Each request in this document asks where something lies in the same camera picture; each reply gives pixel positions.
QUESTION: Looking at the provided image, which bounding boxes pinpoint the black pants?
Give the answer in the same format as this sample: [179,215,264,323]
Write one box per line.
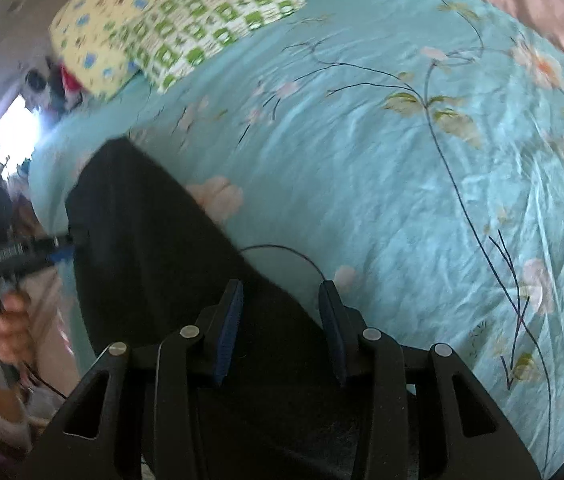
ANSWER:
[65,137,415,480]

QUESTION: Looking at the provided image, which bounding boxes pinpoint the light blue floral bed sheet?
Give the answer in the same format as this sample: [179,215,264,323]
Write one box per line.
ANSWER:
[27,0,564,480]

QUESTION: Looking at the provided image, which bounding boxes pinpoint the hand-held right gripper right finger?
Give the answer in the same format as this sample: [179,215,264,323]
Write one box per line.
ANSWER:
[317,282,543,480]

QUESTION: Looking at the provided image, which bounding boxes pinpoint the thin black cable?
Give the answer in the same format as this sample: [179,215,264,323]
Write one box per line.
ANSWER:
[239,244,330,283]

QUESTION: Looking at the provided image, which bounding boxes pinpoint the green checkered pillow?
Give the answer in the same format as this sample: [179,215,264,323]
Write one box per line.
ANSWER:
[117,0,308,93]

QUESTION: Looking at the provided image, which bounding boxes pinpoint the person's left hand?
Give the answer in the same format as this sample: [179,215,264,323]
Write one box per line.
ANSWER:
[0,290,35,383]

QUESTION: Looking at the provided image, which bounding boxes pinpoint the yellow patterned pillow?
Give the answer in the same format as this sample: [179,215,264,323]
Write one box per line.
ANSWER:
[49,0,275,102]

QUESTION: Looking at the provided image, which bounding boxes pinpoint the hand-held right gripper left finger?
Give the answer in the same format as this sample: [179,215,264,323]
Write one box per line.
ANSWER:
[18,279,245,480]

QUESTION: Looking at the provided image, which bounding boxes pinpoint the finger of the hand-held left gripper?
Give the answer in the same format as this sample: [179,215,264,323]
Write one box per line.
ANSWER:
[32,234,77,267]

